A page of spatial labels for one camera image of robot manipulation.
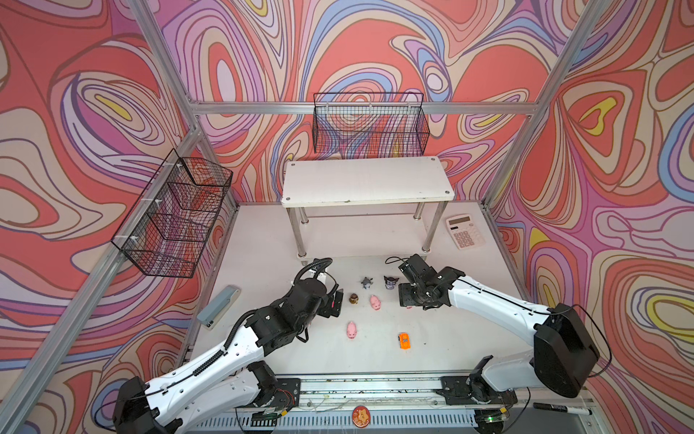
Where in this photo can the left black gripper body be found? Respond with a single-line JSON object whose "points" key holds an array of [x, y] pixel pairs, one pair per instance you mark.
{"points": [[325, 306]]}

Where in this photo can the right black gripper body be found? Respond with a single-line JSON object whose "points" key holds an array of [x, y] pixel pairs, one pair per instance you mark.
{"points": [[423, 300]]}

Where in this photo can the orange toy car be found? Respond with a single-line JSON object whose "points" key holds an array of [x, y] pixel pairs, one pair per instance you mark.
{"points": [[404, 341]]}

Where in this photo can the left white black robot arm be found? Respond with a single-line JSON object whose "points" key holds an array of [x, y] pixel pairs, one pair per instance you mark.
{"points": [[234, 373]]}

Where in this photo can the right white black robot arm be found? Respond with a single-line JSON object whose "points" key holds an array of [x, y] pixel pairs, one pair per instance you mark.
{"points": [[562, 354]]}

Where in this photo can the dark purple figure toy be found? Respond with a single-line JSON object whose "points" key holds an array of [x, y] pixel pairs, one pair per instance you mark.
{"points": [[390, 282]]}

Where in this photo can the pink pig toy front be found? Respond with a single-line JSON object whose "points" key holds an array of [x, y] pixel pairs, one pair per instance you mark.
{"points": [[351, 330]]}

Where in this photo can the pink pig toy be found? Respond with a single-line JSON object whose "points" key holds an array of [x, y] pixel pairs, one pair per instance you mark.
{"points": [[375, 302], [351, 330]]}

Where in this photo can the pink pig toy centre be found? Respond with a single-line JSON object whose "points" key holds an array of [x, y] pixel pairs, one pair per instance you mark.
{"points": [[375, 302]]}

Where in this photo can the grey shark toy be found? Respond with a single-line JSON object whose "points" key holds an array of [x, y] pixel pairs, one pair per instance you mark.
{"points": [[367, 283]]}

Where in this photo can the pink white calculator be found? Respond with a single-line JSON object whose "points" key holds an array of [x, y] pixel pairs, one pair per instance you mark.
{"points": [[464, 232]]}

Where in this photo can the grey stapler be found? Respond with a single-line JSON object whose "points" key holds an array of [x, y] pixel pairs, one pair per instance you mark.
{"points": [[211, 314]]}

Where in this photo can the red round sticker badge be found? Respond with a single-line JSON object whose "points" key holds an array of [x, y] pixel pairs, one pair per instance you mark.
{"points": [[361, 417]]}

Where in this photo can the white shelf table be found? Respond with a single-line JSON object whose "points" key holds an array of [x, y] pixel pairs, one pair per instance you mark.
{"points": [[356, 182]]}

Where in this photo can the black white marker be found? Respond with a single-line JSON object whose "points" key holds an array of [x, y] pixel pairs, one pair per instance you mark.
{"points": [[581, 411]]}

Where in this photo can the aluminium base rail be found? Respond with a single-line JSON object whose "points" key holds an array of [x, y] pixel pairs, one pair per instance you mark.
{"points": [[426, 402]]}

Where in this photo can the left black wire basket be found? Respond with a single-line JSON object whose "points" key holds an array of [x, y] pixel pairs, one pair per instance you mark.
{"points": [[167, 231]]}

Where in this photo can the black wire basket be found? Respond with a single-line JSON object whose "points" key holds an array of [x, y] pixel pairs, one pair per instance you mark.
{"points": [[167, 231], [361, 125]]}

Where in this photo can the back black wire basket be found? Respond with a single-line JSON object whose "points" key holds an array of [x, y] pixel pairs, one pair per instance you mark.
{"points": [[361, 125]]}

